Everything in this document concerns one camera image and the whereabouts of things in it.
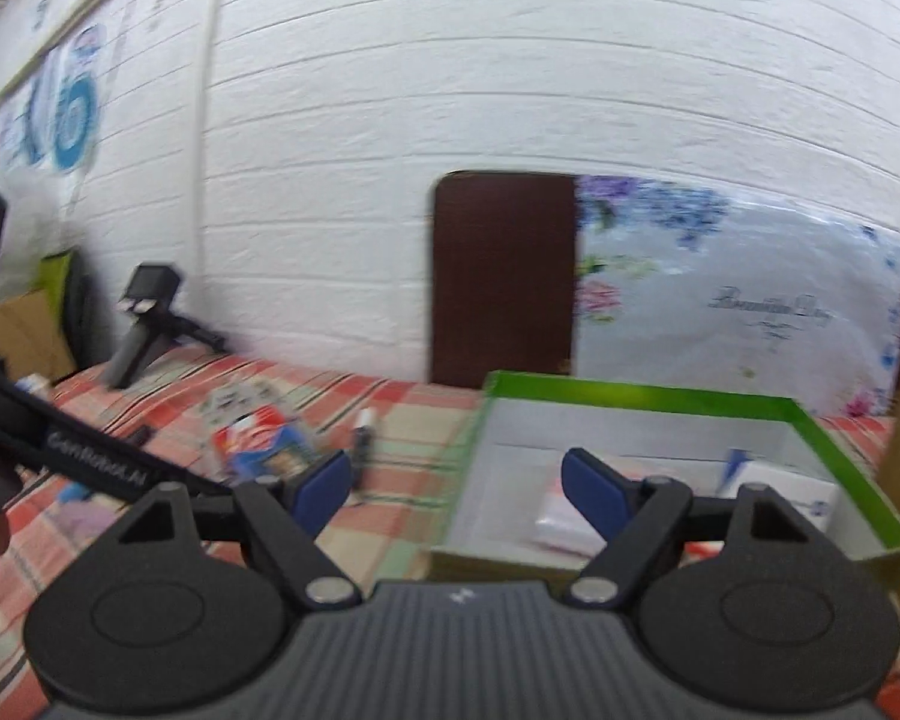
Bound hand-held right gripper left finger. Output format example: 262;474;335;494
116;448;365;610

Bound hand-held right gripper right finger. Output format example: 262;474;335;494
560;447;820;608

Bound green cardboard box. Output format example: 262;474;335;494
424;370;900;587

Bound pink and white packet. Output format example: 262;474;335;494
529;475;610;553

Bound black and white marker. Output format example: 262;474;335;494
349;406;383;493

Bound blue and red packet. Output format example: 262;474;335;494
210;405;328;485

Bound plaid bed sheet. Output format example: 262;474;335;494
0;349;900;720

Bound patterned paper packet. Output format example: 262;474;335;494
198;382;301;422

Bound black bag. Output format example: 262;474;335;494
60;250;110;373

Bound brown cardboard box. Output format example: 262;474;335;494
0;288;80;385

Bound blue pen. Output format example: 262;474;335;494
720;448;752;489

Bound small white box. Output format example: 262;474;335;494
720;460;845;538

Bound dark brown wooden panel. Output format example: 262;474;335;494
429;170;583;388

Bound floral plastic-wrapped bedding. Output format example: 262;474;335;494
574;174;900;421

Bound black camera on tripod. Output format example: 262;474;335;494
105;262;230;391

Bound blue and white wall poster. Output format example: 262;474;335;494
0;22;110;178

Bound white wall pipe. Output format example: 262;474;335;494
194;0;242;302

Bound wooden wall trim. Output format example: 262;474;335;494
0;0;190;122

